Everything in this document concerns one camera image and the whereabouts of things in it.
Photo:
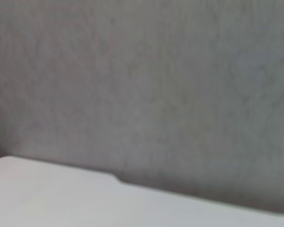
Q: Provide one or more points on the white table with notched edge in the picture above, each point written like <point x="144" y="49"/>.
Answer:
<point x="85" y="201"/>

